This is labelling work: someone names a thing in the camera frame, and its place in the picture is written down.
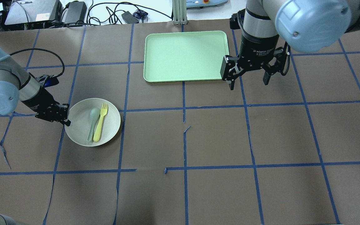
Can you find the light green tray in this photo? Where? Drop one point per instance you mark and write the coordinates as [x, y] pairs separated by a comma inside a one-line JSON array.
[[184, 56]]

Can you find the black power adapter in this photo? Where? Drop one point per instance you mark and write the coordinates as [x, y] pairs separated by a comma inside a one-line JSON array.
[[75, 12]]

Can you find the white round plate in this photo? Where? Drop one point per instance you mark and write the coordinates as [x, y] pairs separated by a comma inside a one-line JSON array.
[[80, 122]]

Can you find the pale green plastic spoon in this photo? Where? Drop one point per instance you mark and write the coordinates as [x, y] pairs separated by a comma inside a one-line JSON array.
[[93, 116]]

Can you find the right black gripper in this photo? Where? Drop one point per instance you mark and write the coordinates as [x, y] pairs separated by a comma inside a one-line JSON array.
[[258, 50]]

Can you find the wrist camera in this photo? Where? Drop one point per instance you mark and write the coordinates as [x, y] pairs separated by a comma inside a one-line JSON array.
[[229, 68], [47, 80]]

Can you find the black laptop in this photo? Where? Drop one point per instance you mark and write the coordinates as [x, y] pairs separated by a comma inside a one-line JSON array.
[[33, 12]]

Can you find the aluminium frame post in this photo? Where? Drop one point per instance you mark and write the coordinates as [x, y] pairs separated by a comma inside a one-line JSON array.
[[179, 12]]

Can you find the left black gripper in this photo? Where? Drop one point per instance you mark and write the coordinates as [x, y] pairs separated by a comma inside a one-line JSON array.
[[38, 100]]

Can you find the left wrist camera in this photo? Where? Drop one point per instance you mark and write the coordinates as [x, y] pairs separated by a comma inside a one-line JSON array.
[[47, 80]]

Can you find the yellow plastic fork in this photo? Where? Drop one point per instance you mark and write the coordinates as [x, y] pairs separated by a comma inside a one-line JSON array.
[[103, 113]]

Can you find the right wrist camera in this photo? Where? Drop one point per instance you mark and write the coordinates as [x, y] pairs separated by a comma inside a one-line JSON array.
[[229, 68]]

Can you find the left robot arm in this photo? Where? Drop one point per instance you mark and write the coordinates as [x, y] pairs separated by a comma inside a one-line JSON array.
[[18, 85]]

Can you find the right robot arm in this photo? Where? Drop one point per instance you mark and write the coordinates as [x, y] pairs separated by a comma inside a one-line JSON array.
[[271, 28]]

